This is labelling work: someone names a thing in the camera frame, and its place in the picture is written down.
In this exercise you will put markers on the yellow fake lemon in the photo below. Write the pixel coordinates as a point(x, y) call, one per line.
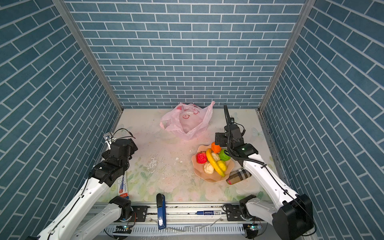
point(222, 165)

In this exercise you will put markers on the yellow fake banana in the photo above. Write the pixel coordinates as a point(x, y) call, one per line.
point(214, 163)

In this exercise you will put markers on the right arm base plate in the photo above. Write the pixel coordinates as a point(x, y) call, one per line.
point(236, 213)

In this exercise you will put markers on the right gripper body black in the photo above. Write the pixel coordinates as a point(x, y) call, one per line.
point(223, 140)

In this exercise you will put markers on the blue black handheld device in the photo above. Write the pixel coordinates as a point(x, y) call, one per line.
point(161, 207)

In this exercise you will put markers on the plaid cylindrical can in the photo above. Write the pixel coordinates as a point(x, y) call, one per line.
point(238, 176)

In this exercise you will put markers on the red fake strawberry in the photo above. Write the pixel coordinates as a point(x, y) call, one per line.
point(201, 158)

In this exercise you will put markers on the white slotted cable duct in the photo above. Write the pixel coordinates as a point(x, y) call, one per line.
point(152, 230)

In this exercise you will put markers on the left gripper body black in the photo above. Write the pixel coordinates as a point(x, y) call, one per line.
point(132, 150)

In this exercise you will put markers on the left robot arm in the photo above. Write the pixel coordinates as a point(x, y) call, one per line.
point(67, 225)

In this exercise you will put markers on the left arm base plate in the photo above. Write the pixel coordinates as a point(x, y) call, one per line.
point(134, 214)

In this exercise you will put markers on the beige fake garlic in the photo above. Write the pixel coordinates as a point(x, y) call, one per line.
point(208, 168)
point(215, 156)

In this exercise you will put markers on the pink plastic bag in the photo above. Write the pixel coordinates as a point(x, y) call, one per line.
point(187, 121)

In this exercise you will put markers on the orange fake tangerine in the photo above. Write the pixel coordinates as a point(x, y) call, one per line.
point(215, 148)

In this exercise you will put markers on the aluminium front rail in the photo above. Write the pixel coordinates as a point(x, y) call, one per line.
point(186, 212)

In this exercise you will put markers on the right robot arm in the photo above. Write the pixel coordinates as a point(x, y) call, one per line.
point(290, 214)

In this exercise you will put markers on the red white blue tube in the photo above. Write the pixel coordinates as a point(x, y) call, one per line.
point(122, 187)

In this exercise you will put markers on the green fake lime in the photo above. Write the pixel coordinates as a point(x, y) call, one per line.
point(224, 155)

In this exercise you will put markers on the pink scalloped bowl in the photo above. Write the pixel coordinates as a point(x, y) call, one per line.
point(210, 178)

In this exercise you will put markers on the blue marker pen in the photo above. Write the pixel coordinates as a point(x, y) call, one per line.
point(209, 213)

